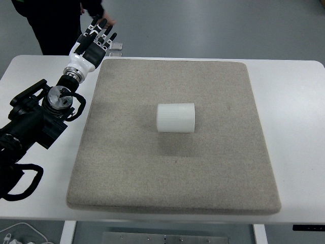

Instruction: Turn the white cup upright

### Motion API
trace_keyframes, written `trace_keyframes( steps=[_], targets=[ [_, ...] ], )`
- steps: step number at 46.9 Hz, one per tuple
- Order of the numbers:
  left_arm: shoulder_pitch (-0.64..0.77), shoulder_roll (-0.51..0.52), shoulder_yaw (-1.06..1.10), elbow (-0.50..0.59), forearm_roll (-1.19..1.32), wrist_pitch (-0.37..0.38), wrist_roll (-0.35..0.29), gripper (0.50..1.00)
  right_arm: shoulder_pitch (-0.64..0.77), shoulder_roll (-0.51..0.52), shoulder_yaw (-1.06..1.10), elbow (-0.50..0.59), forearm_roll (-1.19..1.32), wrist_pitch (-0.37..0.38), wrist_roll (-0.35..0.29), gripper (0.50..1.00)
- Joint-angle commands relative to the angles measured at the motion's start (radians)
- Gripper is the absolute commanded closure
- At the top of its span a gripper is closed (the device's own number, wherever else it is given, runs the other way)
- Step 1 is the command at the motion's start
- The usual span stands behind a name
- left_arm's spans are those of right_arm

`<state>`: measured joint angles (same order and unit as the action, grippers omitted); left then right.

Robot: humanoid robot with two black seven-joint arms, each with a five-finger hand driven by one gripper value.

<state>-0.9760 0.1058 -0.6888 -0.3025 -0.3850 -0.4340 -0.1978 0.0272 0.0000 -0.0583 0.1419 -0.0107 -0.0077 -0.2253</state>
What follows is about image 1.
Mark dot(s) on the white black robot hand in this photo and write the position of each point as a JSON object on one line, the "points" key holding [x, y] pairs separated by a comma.
{"points": [[83, 62]]}

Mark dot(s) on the white plastic cup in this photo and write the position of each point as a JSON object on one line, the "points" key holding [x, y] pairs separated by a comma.
{"points": [[176, 118]]}

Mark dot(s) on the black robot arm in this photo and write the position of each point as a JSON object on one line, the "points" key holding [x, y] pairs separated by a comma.
{"points": [[40, 113]]}

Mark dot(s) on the small clear floor plate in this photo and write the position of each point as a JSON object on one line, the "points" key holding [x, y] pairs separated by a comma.
{"points": [[115, 49]]}

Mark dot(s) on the person in black clothes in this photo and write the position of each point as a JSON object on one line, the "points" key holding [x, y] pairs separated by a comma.
{"points": [[56, 24]]}

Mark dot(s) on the beige felt mat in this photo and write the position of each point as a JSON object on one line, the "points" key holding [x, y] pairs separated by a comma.
{"points": [[125, 164]]}

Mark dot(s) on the black table control panel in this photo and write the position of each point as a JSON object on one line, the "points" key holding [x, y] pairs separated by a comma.
{"points": [[311, 228]]}

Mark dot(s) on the white table leg frame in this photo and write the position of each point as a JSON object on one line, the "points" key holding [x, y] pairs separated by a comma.
{"points": [[68, 232]]}

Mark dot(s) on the metal base plate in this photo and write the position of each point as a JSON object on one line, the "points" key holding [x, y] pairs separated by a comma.
{"points": [[128, 237]]}

